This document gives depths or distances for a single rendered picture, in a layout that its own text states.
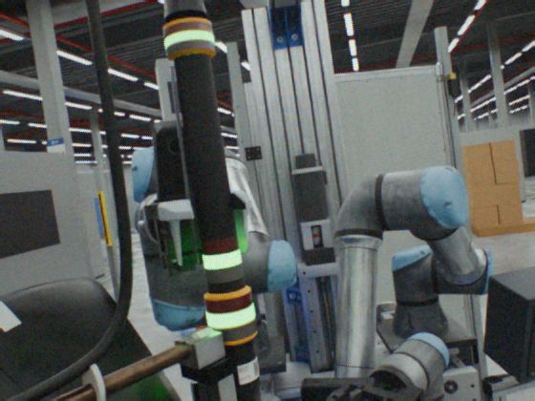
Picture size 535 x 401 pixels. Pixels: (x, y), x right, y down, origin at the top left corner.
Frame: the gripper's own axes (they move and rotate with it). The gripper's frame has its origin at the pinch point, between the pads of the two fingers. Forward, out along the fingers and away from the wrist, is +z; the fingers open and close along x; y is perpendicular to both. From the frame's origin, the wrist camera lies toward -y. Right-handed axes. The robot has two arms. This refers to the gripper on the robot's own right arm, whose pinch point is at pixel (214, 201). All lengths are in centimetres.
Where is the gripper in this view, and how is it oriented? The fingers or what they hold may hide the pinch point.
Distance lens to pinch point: 39.7
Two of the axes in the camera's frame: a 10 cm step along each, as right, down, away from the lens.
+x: -9.1, 1.5, -3.8
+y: 1.5, 9.9, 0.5
